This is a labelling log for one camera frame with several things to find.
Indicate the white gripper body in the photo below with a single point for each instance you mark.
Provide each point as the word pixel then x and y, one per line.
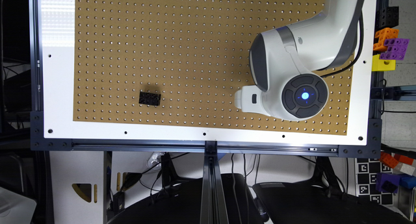
pixel 248 99

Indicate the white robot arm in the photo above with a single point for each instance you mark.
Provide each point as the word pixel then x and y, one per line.
pixel 283 62

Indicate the black toy block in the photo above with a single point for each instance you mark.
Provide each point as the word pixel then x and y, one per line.
pixel 146 98

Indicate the yellow toy block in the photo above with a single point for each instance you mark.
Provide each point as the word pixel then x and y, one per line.
pixel 382 65

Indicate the orange toy block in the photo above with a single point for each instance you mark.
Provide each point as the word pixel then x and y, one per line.
pixel 381 36

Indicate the orange-red block lower right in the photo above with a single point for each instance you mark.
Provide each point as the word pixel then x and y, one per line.
pixel 392 161

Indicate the purple toy block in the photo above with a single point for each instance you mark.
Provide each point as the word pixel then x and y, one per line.
pixel 396 49

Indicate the purple block lower right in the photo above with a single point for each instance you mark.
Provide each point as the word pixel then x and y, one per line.
pixel 387 182

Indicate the grey white block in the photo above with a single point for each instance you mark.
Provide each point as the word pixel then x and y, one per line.
pixel 404 168

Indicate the blue block lower right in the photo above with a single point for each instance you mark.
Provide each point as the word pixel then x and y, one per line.
pixel 407 181

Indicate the brown pegboard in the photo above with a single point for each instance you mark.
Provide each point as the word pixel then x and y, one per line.
pixel 192 52

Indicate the black chair right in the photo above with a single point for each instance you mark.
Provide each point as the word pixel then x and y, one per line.
pixel 303 203

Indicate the black chair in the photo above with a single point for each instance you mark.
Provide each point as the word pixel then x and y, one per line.
pixel 184 206
pixel 303 203

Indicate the aluminium centre strut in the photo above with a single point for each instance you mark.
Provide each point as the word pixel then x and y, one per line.
pixel 213 204

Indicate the black chair left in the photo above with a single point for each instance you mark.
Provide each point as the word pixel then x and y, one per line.
pixel 184 206

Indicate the fiducial marker board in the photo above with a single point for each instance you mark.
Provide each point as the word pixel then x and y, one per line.
pixel 366 171

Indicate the white side cabinet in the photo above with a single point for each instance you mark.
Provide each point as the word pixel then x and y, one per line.
pixel 79 186

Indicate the aluminium table frame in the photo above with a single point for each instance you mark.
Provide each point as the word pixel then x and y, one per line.
pixel 53 127

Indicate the black block on frame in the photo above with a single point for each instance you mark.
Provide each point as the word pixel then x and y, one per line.
pixel 387 17

